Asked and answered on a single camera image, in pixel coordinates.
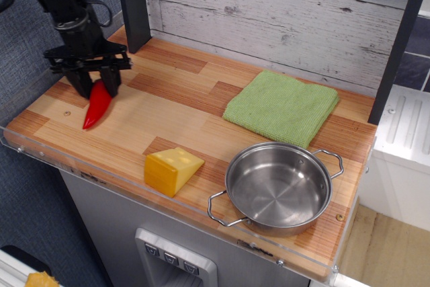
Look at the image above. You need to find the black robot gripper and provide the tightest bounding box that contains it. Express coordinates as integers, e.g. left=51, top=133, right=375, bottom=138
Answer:
left=44, top=17, right=132, bottom=99

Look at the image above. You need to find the red chili pepper toy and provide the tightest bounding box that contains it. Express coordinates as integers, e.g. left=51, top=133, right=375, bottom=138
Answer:
left=83, top=79, right=112, bottom=130

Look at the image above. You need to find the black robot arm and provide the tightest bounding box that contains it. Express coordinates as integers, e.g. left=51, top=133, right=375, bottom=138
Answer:
left=1, top=0, right=132, bottom=98

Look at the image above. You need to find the green towel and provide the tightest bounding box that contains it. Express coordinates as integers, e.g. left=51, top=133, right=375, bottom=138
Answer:
left=222, top=71, right=339, bottom=149

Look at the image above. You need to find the yellow object at corner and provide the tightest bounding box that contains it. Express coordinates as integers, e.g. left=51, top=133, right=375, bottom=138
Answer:
left=24, top=272, right=60, bottom=287

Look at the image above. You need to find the yellow cheese wedge toy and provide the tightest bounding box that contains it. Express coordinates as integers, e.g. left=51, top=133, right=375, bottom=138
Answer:
left=144, top=147, right=205, bottom=198

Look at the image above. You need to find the grey toy fridge cabinet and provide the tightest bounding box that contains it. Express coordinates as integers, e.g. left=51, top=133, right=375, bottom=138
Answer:
left=60, top=171, right=310, bottom=286

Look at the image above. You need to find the silver dispenser panel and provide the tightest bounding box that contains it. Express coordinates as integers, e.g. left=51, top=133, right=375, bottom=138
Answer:
left=135, top=228, right=218, bottom=286

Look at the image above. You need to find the stainless steel pot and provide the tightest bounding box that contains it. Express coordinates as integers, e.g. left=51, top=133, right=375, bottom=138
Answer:
left=208, top=142, right=344, bottom=237

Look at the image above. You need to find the white toy sink unit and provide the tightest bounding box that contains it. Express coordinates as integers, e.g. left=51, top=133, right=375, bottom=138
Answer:
left=358, top=85, right=429, bottom=230

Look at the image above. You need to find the dark left upright post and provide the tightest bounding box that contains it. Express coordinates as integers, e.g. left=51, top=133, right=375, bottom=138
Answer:
left=120, top=0, right=151, bottom=54

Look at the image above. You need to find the dark upright post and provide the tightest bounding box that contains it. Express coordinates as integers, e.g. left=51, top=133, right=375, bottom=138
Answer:
left=368, top=0, right=423, bottom=125
left=120, top=0, right=151, bottom=54

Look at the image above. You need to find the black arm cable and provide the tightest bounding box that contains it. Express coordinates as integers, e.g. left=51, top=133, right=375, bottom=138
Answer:
left=0, top=0, right=114, bottom=29

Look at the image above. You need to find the dark right upright post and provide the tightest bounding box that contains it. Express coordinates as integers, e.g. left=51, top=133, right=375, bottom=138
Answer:
left=368, top=0, right=423, bottom=125

